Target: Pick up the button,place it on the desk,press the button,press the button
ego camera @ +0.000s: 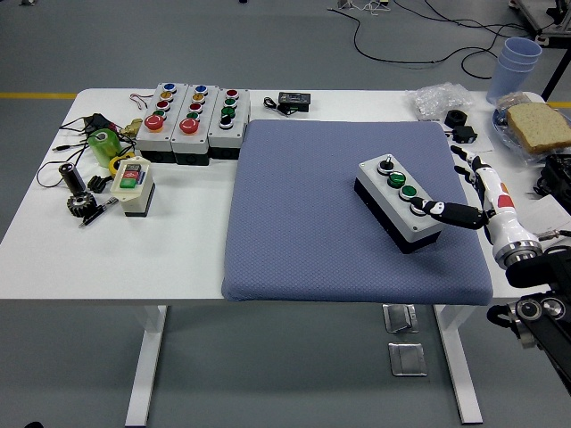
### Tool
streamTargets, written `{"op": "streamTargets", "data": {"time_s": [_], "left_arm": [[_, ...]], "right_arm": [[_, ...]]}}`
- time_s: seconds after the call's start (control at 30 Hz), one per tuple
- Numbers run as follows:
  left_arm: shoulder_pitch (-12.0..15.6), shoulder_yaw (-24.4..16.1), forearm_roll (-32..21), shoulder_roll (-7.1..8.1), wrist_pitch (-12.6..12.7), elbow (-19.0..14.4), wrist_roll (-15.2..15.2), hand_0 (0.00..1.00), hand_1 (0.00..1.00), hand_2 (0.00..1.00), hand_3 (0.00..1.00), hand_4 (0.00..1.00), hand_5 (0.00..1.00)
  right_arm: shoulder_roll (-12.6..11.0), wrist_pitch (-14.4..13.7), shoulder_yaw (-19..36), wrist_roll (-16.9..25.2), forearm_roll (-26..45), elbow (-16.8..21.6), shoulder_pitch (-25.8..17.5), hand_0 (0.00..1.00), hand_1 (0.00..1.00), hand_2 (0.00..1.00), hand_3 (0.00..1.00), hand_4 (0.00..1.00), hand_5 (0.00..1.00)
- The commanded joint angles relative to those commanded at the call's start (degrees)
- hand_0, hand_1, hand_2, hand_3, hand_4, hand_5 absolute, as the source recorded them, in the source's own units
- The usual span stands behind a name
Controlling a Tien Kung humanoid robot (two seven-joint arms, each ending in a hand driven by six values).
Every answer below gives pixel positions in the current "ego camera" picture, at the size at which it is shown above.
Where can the grey five-button control box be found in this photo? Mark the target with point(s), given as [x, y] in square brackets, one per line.
[151, 139]
[189, 142]

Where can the small black toothed part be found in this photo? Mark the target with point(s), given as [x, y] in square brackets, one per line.
[98, 183]

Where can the black stand leg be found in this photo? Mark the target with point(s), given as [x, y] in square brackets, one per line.
[555, 71]

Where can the stacked pale blue cups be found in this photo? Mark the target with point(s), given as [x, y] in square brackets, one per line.
[508, 76]

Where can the clear bag of parts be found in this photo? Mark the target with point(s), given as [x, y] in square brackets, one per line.
[439, 98]

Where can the black pen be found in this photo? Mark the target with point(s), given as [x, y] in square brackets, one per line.
[96, 215]

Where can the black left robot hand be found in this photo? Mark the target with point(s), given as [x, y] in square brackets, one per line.
[33, 425]

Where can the small black block part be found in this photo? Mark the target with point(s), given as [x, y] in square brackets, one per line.
[466, 134]

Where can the white table leg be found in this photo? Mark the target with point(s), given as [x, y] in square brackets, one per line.
[147, 356]
[459, 356]

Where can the black device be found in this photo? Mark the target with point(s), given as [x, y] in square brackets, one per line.
[557, 178]

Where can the yellow tape roll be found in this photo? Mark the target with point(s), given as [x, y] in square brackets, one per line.
[113, 164]

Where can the black metal gear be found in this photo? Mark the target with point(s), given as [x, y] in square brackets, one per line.
[82, 206]

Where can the open metal floor socket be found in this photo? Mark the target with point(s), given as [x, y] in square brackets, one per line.
[399, 318]

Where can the grey four-button control box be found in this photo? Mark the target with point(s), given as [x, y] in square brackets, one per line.
[379, 189]

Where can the green tape roll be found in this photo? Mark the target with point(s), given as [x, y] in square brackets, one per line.
[106, 149]

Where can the black digital meter module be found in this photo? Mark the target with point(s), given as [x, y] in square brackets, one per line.
[294, 101]

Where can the flat white box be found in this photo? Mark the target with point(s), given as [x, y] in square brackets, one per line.
[551, 214]

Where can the bread slice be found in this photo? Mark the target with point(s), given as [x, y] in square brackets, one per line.
[540, 127]

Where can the aluminium frame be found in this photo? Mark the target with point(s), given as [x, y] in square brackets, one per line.
[535, 15]

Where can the brass fitting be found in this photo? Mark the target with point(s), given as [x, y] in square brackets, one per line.
[131, 128]

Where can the white red-green switch box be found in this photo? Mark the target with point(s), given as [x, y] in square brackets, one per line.
[134, 196]

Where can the blue-grey quilted mat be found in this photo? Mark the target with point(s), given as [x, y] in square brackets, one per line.
[312, 214]

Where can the black metal cylinder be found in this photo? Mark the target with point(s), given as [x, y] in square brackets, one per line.
[73, 180]

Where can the closed metal floor socket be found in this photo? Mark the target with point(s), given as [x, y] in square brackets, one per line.
[407, 359]

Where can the black power adapter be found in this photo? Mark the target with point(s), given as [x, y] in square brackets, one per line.
[99, 122]

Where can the grey control box black selector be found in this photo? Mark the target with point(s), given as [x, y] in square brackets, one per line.
[225, 136]

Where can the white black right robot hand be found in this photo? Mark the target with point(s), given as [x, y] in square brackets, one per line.
[497, 200]

